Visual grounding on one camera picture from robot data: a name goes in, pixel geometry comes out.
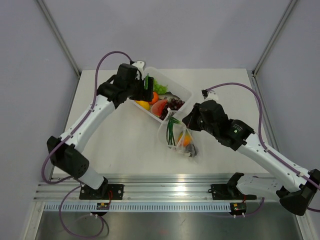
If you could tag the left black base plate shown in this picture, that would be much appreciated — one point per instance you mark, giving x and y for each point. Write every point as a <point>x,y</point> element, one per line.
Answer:
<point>116,192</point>

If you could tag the right small circuit board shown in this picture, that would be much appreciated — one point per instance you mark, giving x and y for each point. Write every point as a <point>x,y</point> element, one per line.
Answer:
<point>238,208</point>

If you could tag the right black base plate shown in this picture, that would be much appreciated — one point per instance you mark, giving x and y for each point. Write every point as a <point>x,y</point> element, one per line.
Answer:
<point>226,192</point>

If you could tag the green chili pepper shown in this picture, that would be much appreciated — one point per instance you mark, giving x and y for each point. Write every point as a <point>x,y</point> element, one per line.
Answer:
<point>148,83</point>

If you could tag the aluminium frame post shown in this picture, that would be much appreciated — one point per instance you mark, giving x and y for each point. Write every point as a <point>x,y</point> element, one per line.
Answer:
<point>290,8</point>
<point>44,9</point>

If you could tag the yellow orange mango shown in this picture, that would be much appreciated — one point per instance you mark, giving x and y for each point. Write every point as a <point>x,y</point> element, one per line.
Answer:
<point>144,105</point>

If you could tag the aluminium mounting rail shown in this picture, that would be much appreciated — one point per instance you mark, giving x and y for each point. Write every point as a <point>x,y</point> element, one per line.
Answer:
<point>153,188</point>

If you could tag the right aluminium frame post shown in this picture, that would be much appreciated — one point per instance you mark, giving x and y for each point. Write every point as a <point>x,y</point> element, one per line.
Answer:
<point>290,8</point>

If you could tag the grey toy fish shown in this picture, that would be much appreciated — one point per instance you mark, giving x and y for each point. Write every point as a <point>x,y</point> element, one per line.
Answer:
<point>168,95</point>

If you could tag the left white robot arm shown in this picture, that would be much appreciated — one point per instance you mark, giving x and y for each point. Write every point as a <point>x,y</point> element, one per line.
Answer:
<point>65,152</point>

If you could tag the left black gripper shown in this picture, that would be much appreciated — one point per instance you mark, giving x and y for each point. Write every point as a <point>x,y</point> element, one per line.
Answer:
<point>147,95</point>

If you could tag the green scallion bunch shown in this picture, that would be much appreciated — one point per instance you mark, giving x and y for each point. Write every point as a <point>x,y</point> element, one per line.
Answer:
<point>170,139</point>

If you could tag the left aluminium frame post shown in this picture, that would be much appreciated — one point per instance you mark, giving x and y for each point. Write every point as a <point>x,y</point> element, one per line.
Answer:
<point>44,9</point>

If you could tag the orange tangerine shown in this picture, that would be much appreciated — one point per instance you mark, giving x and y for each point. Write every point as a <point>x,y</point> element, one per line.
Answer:
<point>155,98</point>

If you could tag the left small circuit board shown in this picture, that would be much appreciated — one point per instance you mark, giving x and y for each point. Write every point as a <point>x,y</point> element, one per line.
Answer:
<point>103,206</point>

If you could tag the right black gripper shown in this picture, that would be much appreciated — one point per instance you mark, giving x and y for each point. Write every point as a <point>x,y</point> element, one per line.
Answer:
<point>190,119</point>

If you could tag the green grape bunch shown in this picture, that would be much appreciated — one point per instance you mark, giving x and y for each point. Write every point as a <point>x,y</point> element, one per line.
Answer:
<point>158,88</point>

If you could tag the white slotted cable duct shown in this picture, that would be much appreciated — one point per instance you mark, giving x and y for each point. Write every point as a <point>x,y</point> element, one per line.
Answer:
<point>135,207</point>

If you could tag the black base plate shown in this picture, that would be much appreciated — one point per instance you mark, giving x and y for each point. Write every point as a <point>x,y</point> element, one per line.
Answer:
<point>226,192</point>
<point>116,192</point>

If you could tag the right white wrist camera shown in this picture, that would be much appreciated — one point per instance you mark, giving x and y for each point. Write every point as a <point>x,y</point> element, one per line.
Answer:
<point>209,95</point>

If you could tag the purple grape bunch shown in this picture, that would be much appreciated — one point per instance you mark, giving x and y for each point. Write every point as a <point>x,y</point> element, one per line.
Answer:
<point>173,105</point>

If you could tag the watermelon slice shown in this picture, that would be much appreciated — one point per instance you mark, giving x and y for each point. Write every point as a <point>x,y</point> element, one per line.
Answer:
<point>158,107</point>

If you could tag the small circuit board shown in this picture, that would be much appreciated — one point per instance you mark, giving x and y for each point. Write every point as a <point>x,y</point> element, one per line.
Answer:
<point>238,208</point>
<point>103,206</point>

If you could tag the clear zip top bag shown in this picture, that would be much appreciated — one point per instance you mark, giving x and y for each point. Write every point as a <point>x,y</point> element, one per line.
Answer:
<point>175,135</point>

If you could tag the green orange mango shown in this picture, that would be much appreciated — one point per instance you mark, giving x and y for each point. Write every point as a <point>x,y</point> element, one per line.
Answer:
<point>184,139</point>

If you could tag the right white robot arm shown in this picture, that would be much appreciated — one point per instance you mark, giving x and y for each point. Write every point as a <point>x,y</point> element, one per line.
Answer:
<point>293,186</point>

